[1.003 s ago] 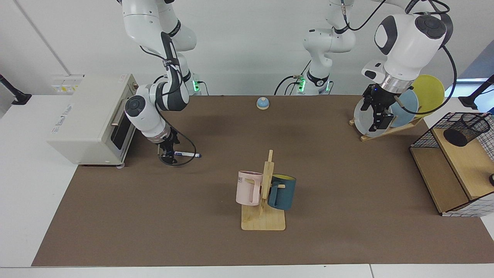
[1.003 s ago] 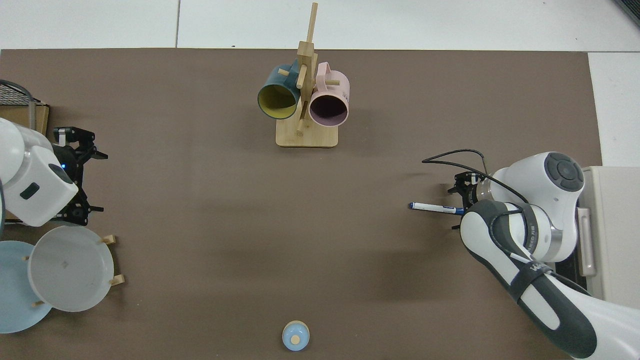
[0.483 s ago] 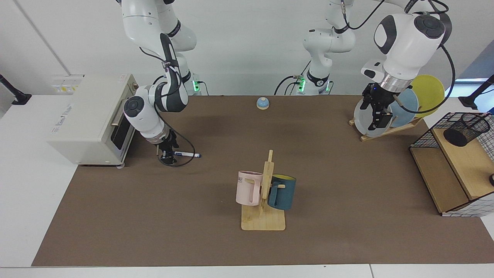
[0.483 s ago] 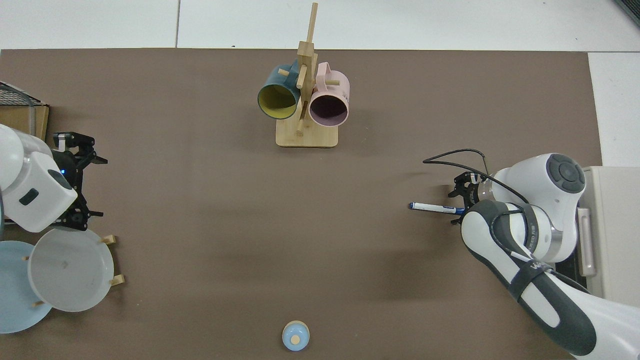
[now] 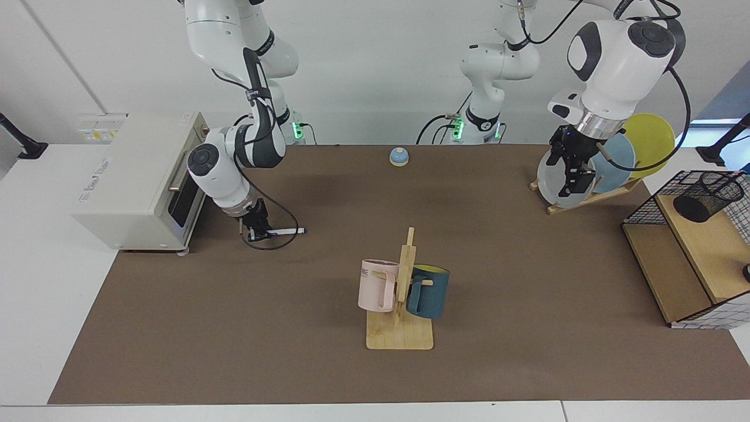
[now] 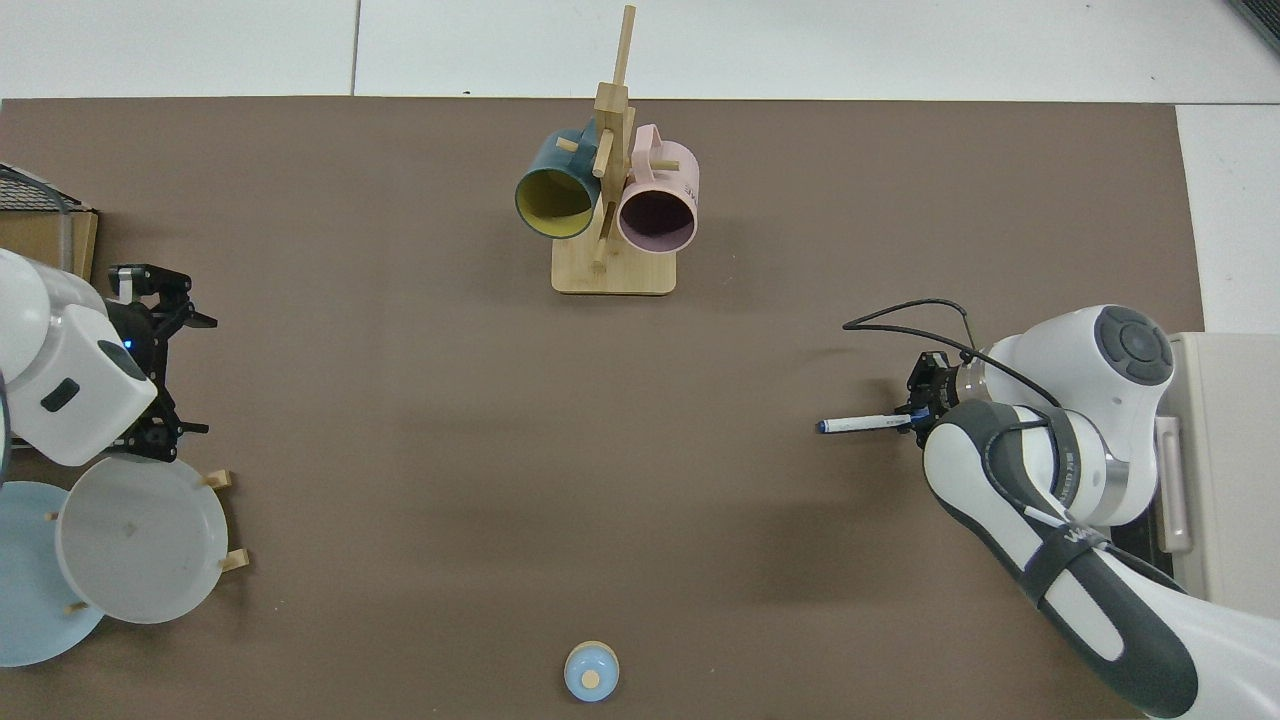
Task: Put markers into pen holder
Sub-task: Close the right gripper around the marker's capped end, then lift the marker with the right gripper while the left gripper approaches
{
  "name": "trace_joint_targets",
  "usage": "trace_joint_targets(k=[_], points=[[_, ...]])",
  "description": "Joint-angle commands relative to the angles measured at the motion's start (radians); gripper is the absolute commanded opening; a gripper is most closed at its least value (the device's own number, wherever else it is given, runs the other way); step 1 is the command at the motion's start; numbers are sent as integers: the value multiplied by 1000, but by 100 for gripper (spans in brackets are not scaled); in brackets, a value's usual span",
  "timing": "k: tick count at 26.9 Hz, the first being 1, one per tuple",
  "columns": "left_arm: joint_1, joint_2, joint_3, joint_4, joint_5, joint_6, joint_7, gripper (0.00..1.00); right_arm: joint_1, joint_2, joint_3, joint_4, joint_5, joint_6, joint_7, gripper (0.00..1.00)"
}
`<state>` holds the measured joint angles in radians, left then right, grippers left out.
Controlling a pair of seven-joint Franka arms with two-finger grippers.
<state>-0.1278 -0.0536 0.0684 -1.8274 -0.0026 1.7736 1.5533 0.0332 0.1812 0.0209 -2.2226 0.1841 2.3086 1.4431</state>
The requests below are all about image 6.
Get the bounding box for white marker with blue cap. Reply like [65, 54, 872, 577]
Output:
[817, 412, 914, 435]

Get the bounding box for wooden plate rack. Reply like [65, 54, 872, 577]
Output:
[45, 468, 251, 613]

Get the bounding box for grey plate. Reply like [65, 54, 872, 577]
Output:
[55, 455, 230, 626]

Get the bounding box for light blue plate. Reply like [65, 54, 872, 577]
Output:
[0, 481, 106, 667]

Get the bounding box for pale toaster oven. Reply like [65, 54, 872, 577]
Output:
[1150, 332, 1280, 621]

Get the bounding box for pink cup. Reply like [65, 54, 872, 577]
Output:
[616, 124, 700, 255]

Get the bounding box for wooden cup stand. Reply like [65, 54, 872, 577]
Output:
[551, 5, 677, 297]

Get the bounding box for brown table cloth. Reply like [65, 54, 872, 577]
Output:
[0, 96, 1206, 720]

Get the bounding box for dark teal cup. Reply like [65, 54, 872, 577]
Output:
[515, 117, 601, 241]

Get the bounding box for dark grey corner object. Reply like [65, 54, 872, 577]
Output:
[1228, 0, 1280, 53]

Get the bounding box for wire basket with wooden floor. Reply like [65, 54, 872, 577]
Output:
[0, 163, 101, 284]

